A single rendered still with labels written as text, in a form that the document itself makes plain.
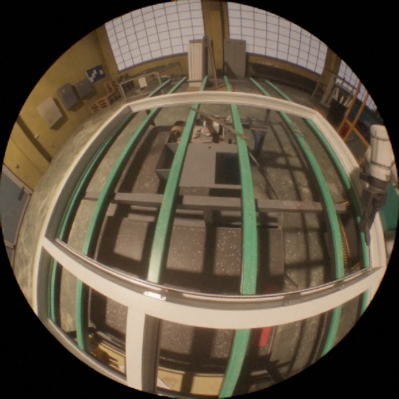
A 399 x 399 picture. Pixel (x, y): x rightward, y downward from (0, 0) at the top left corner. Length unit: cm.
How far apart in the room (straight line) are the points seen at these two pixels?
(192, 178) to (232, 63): 691
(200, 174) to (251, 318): 43
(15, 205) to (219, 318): 581
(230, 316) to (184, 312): 9
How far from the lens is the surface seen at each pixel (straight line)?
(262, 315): 31
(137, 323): 34
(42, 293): 83
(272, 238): 69
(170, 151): 95
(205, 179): 44
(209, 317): 29
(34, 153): 567
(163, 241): 37
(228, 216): 70
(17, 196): 580
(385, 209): 155
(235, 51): 718
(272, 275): 68
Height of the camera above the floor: 121
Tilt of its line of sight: 61 degrees down
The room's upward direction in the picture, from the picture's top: 10 degrees counter-clockwise
